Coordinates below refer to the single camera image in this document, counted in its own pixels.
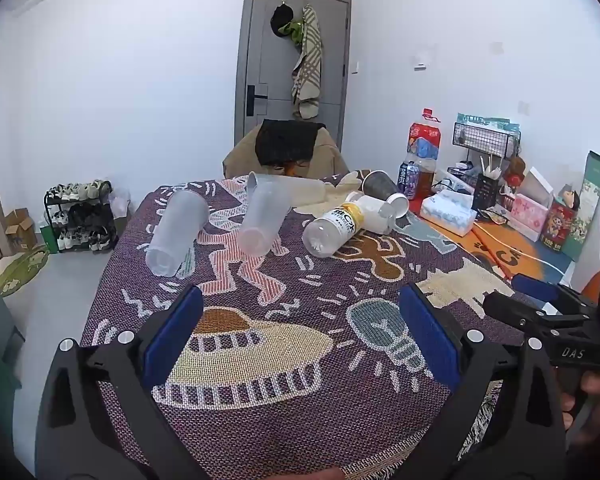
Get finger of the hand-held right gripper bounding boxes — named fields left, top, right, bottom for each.
left=511, top=272, right=600, bottom=312
left=482, top=291, right=591, bottom=335

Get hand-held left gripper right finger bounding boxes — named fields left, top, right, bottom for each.
left=399, top=282, right=568, bottom=480

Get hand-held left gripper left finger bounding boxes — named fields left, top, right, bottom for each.
left=34, top=285, right=216, bottom=480

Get wide clear plastic cup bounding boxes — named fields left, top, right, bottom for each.
left=145, top=190, right=211, bottom=278

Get white plastic cup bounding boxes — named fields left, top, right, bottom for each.
left=355, top=192, right=411, bottom=235

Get clear cup with pink base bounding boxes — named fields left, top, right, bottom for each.
left=236, top=180, right=288, bottom=257

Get dark translucent cup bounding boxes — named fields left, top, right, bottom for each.
left=362, top=170, right=402, bottom=202

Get cream paper cup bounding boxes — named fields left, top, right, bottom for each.
left=337, top=170, right=368, bottom=194

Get slim frosted plastic cup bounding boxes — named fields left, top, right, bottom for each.
left=247, top=171, right=327, bottom=207

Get orange desk mat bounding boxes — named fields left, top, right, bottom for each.
left=419, top=209, right=577, bottom=287

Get red cartoon tin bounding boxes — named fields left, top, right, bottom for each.
left=539, top=185, right=582, bottom=254

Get pink patterned box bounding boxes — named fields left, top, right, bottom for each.
left=509, top=193, right=551, bottom=242

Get white box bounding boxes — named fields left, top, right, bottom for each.
left=522, top=167, right=555, bottom=206

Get black pen holder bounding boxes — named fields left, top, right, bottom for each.
left=472, top=170, right=504, bottom=211

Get tall green box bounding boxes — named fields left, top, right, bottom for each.
left=562, top=150, right=600, bottom=261

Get blue white tissue pack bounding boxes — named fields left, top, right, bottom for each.
left=419, top=192, right=479, bottom=237

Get printed woven blanket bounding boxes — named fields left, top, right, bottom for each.
left=80, top=170, right=527, bottom=480

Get brown plush toy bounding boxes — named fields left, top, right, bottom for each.
left=502, top=155, right=527, bottom=189

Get black shoe rack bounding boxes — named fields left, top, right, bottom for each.
left=43, top=180, right=120, bottom=254

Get white bottle yellow label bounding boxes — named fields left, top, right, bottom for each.
left=302, top=202, right=367, bottom=259

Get clear plastic bag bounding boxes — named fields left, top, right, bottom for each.
left=109, top=187, right=132, bottom=222

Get rows of shoes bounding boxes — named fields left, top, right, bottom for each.
left=47, top=180, right=115, bottom=251

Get purple drink can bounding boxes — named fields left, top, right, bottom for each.
left=397, top=161, right=421, bottom=200

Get green bag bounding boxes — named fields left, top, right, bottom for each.
left=40, top=225, right=60, bottom=255

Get green floor rug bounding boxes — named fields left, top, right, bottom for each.
left=0, top=245, right=50, bottom=297

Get large tea bottle red label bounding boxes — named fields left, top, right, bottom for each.
left=405, top=108, right=442, bottom=199

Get cardboard box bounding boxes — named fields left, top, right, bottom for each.
left=2, top=208, right=39, bottom=254

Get black cloth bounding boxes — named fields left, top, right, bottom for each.
left=254, top=119, right=327, bottom=166

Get grey door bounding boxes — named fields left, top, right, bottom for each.
left=232, top=0, right=354, bottom=149

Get plaid hanging towel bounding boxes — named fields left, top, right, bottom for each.
left=291, top=4, right=325, bottom=121

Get green hanging pouch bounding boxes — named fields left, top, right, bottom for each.
left=285, top=20, right=306, bottom=49

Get black hat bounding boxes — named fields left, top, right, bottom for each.
left=271, top=3, right=295, bottom=38

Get white cable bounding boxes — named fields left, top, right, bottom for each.
left=474, top=229, right=565, bottom=277

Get black wire basket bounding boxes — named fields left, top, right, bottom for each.
left=452, top=122, right=523, bottom=160

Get black door handle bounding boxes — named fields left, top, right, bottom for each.
left=245, top=84, right=270, bottom=116

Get white wall socket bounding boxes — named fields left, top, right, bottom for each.
left=412, top=44, right=439, bottom=69

